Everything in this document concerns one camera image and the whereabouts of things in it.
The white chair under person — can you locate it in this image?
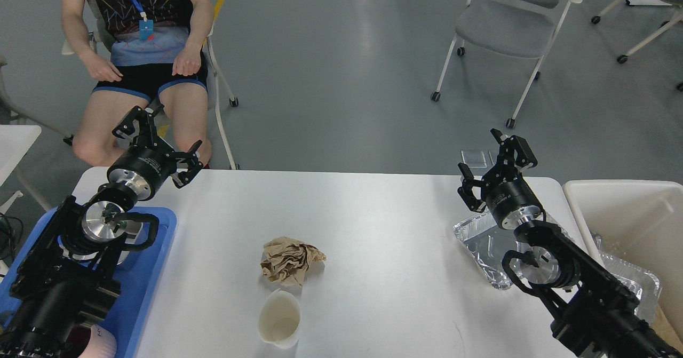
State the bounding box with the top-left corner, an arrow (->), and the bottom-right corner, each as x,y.
87,0 -> 241,169

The grey chair far left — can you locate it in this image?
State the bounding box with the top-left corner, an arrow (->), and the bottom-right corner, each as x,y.
1,73 -> 74,146

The white plastic bin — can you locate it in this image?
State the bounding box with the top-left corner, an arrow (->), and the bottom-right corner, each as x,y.
563,180 -> 682,336

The pink mug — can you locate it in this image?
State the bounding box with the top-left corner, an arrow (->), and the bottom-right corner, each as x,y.
76,325 -> 117,357

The white chair far right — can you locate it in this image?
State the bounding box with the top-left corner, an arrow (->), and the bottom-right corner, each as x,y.
591,0 -> 683,92

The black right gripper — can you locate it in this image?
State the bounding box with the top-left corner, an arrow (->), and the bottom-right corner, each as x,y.
458,129 -> 543,230

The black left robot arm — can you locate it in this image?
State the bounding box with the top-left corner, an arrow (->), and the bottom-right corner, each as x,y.
2,106 -> 203,357

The stainless steel tray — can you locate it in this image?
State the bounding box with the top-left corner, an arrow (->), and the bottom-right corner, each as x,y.
58,221 -> 143,265

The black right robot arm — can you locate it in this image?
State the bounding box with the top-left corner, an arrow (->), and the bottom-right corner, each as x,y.
458,129 -> 681,357

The aluminium foil tray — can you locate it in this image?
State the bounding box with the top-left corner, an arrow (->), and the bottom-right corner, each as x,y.
454,210 -> 580,290

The black cables left edge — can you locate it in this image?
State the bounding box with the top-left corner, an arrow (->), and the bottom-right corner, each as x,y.
0,211 -> 25,265

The foil tray in bin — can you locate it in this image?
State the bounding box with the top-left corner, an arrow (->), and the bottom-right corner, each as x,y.
590,232 -> 662,324

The blue plastic tray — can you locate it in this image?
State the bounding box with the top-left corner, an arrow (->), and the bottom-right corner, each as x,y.
1,206 -> 177,357

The white plastic cup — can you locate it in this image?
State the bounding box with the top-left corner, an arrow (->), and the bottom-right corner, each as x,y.
258,289 -> 301,349

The clear floor plate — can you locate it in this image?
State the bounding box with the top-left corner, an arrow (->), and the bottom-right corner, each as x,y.
461,150 -> 489,169
488,150 -> 498,166

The crumpled brown paper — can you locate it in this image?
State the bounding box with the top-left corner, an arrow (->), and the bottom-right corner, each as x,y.
260,236 -> 327,287

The grey chair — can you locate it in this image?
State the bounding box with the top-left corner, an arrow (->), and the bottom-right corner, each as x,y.
1,73 -> 74,146
430,0 -> 583,129

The white side table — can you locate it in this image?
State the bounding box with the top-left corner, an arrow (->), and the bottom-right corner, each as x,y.
1,124 -> 53,212

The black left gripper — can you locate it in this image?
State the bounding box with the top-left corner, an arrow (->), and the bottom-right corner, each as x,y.
107,105 -> 204,202

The seated person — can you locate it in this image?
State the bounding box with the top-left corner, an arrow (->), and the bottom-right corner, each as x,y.
61,0 -> 214,166

